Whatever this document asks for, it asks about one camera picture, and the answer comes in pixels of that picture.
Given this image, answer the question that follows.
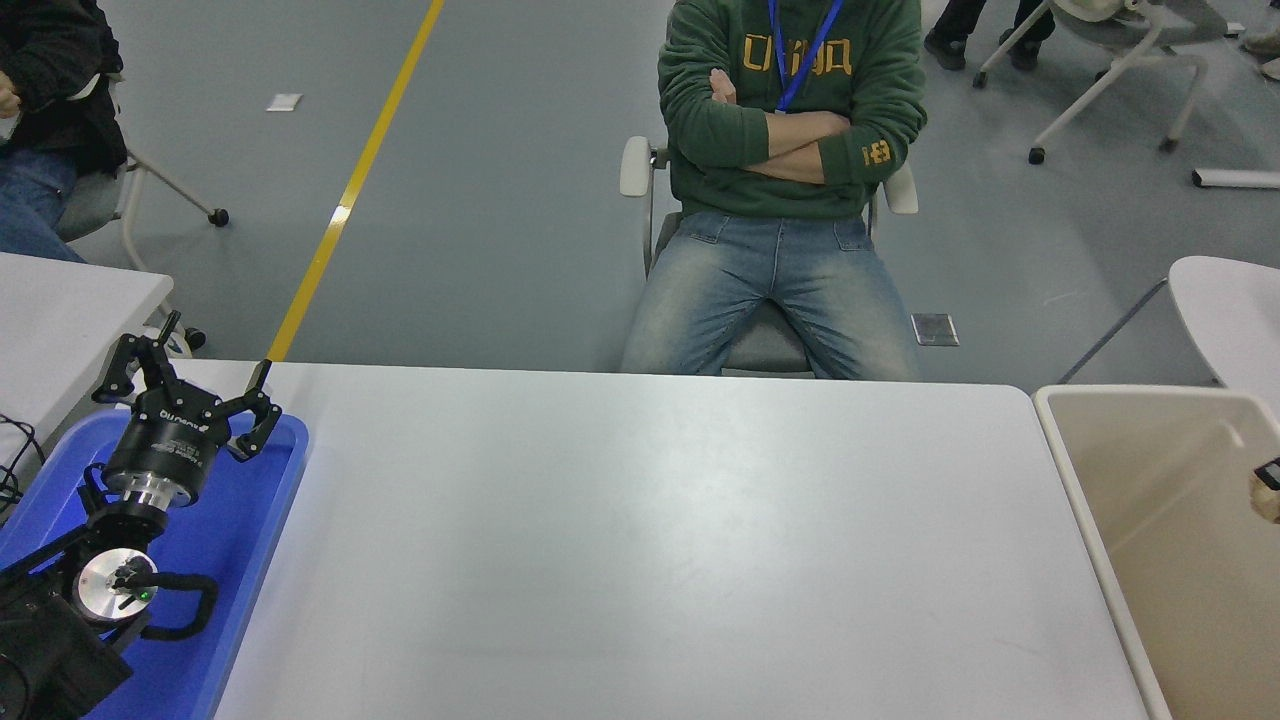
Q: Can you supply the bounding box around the grey chair with white armrests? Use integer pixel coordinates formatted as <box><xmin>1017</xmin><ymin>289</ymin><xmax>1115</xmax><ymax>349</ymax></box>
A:
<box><xmin>619</xmin><ymin>135</ymin><xmax>919</xmax><ymax>379</ymax></box>

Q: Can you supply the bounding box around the thin black cable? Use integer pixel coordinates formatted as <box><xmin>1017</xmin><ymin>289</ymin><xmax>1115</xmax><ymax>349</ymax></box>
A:
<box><xmin>0</xmin><ymin>412</ymin><xmax>47</xmax><ymax>526</ymax></box>

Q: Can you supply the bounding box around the large pale bin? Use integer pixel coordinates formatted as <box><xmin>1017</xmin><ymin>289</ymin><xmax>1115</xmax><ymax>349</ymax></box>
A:
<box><xmin>1032</xmin><ymin>384</ymin><xmax>1280</xmax><ymax>720</ymax></box>

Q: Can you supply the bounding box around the white side table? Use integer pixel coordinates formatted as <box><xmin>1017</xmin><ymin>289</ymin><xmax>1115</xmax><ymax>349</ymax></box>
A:
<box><xmin>0</xmin><ymin>253</ymin><xmax>175</xmax><ymax>471</ymax></box>

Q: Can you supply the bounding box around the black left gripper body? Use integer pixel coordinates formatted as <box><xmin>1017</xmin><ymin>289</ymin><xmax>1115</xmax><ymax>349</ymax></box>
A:
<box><xmin>104</xmin><ymin>383</ymin><xmax>234</xmax><ymax>492</ymax></box>

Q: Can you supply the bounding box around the grey wheeled chair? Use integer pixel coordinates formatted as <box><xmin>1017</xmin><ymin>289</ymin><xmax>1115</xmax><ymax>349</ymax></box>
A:
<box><xmin>55</xmin><ymin>70</ymin><xmax>231</xmax><ymax>359</ymax></box>

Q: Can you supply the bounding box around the blue plastic tray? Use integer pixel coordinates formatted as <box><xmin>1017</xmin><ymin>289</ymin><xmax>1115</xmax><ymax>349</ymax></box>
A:
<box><xmin>0</xmin><ymin>408</ymin><xmax>311</xmax><ymax>720</ymax></box>

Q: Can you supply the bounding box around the person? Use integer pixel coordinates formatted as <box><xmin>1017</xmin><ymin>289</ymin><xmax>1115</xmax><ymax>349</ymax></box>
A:
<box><xmin>923</xmin><ymin>0</ymin><xmax>1051</xmax><ymax>71</ymax></box>
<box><xmin>0</xmin><ymin>0</ymin><xmax>129</xmax><ymax>264</ymax></box>
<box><xmin>620</xmin><ymin>0</ymin><xmax>929</xmax><ymax>381</ymax></box>

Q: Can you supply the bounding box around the white rounded table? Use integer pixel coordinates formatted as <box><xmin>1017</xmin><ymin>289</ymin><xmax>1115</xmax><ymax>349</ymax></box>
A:
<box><xmin>1058</xmin><ymin>254</ymin><xmax>1280</xmax><ymax>413</ymax></box>

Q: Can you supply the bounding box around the white bar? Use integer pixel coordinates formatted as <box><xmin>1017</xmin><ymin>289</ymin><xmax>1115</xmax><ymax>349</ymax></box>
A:
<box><xmin>1192</xmin><ymin>169</ymin><xmax>1280</xmax><ymax>190</ymax></box>

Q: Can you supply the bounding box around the yellow floor tape line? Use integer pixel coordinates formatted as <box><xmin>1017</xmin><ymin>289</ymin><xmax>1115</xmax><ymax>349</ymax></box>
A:
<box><xmin>266</xmin><ymin>0</ymin><xmax>448</xmax><ymax>363</ymax></box>

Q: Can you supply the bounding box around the white-framed wheeled chair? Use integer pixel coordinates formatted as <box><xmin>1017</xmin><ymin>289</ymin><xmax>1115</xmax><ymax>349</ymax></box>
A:
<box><xmin>973</xmin><ymin>0</ymin><xmax>1211</xmax><ymax>166</ymax></box>

